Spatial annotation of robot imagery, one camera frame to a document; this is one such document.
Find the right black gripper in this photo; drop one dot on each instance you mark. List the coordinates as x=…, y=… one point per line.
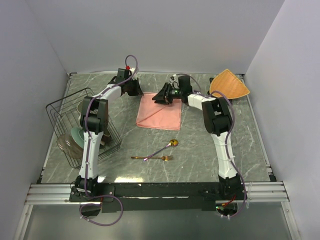
x=163, y=98

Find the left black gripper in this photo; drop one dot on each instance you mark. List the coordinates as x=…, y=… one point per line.
x=138, y=90

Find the pink satin napkin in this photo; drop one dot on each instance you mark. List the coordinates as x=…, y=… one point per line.
x=157, y=116

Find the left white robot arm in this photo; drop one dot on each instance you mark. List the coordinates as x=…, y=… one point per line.
x=94, y=121

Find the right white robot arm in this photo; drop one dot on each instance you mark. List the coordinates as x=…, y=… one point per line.
x=219, y=121

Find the grey striped mug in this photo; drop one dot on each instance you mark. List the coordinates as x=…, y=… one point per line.
x=79, y=107

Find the brown ceramic plate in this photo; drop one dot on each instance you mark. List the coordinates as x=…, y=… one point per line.
x=106, y=139

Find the rose gold fork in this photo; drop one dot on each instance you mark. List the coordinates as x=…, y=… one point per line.
x=163, y=158

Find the teal green bowl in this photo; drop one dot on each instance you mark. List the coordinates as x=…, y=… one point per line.
x=77, y=135

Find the clear glass bowl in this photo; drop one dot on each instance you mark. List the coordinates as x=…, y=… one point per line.
x=66, y=144

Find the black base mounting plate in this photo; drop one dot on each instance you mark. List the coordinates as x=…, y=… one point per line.
x=159, y=196

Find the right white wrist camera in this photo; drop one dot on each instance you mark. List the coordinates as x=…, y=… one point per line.
x=173, y=81

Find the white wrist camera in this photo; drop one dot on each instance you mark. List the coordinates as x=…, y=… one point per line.
x=173, y=81
x=132, y=71

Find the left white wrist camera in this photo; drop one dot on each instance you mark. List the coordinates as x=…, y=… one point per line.
x=132, y=71

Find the gold spoon with purple handle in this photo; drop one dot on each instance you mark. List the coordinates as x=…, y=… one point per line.
x=172, y=143

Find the black wire dish rack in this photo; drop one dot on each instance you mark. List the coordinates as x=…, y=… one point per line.
x=63, y=116

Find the aluminium rail frame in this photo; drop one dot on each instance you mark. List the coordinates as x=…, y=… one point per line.
x=256, y=192

